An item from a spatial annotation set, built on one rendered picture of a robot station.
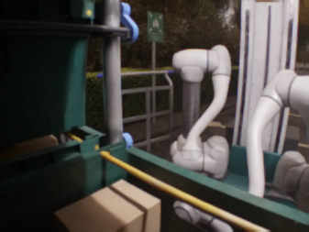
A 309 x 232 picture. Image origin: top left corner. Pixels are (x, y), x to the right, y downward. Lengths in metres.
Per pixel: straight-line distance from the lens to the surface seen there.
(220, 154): 1.10
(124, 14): 0.43
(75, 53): 0.44
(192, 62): 1.17
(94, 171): 0.39
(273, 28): 1.48
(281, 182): 1.39
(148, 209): 0.34
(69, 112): 0.45
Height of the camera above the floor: 1.34
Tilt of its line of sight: 15 degrees down
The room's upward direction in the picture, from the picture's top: straight up
